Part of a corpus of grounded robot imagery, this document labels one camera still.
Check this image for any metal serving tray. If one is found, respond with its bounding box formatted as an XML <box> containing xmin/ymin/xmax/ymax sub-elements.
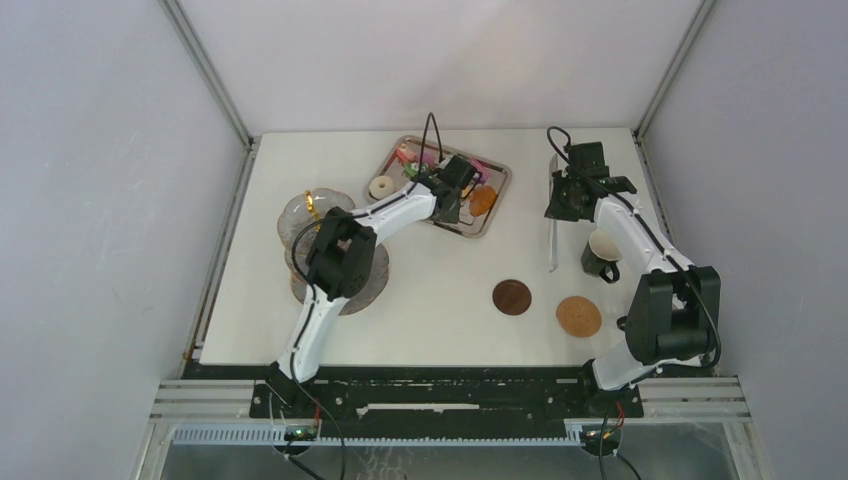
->
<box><xmin>364</xmin><ymin>135</ymin><xmax>512</xmax><ymax>239</ymax></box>

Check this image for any three-tier glass dessert stand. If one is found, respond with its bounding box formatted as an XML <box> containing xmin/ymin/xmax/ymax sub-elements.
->
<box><xmin>277</xmin><ymin>188</ymin><xmax>390</xmax><ymax>316</ymax></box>

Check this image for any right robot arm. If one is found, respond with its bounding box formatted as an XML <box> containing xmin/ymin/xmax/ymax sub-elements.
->
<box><xmin>545</xmin><ymin>142</ymin><xmax>721</xmax><ymax>416</ymax></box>

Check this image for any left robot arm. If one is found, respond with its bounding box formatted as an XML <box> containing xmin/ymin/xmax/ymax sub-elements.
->
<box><xmin>273</xmin><ymin>155</ymin><xmax>477</xmax><ymax>417</ymax></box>

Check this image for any pink purple cake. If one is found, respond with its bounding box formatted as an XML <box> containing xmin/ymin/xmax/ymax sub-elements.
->
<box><xmin>470</xmin><ymin>158</ymin><xmax>490</xmax><ymax>185</ymax></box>

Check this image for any green cake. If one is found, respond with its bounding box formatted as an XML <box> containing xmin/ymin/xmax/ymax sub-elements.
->
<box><xmin>403</xmin><ymin>161</ymin><xmax>430</xmax><ymax>181</ymax></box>

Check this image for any brown cookie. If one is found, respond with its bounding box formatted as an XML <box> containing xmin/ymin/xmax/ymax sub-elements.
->
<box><xmin>469</xmin><ymin>185</ymin><xmax>497</xmax><ymax>217</ymax></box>

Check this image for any white frosted donut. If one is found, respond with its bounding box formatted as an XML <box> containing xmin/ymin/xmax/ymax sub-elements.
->
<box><xmin>368</xmin><ymin>175</ymin><xmax>396</xmax><ymax>200</ymax></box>

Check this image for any black mug white inside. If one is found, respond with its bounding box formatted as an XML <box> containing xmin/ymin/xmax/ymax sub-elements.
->
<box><xmin>581</xmin><ymin>229</ymin><xmax>623</xmax><ymax>284</ymax></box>

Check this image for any dark brown round coaster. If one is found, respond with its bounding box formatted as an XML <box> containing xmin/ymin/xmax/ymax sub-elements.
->
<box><xmin>492</xmin><ymin>279</ymin><xmax>532</xmax><ymax>316</ymax></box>

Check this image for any light wooden round coaster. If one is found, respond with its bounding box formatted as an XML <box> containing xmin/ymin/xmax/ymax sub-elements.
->
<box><xmin>556</xmin><ymin>296</ymin><xmax>602</xmax><ymax>338</ymax></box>

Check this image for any left black cable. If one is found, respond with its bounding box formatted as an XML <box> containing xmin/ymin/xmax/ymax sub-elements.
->
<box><xmin>290</xmin><ymin>112</ymin><xmax>446</xmax><ymax>480</ymax></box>

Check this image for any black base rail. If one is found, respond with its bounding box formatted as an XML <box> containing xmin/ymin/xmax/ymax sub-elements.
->
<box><xmin>248</xmin><ymin>364</ymin><xmax>645</xmax><ymax>422</ymax></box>

